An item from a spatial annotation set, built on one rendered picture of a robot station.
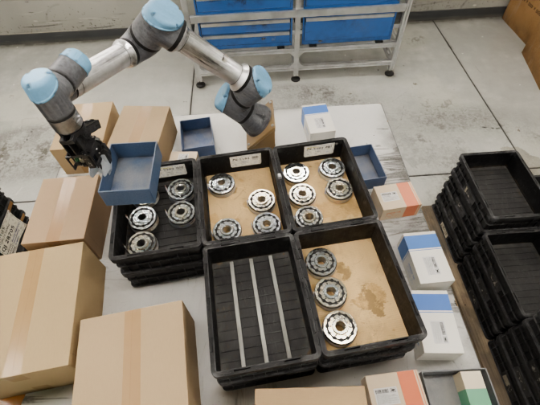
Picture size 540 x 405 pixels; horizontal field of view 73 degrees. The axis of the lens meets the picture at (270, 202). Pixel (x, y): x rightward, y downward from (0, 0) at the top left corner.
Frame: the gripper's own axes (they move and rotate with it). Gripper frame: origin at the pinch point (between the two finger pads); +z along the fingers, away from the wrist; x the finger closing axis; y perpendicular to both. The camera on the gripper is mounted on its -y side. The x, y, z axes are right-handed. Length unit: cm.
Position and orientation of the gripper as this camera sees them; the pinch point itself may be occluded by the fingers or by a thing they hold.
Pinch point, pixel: (106, 169)
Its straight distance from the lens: 124.9
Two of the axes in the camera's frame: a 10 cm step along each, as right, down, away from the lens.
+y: 0.4, 8.1, -5.9
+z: 1.0, 5.8, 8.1
